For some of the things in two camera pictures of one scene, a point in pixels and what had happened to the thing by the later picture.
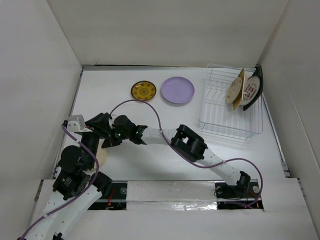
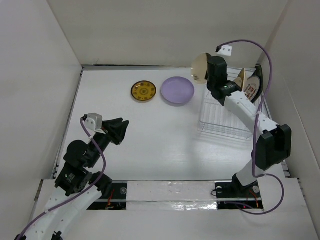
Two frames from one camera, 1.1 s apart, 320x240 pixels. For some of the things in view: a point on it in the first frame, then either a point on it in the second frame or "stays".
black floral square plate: (258, 72) stays
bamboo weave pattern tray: (237, 103) stays
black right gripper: (111, 141) to (206, 76)
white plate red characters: (250, 89) stays
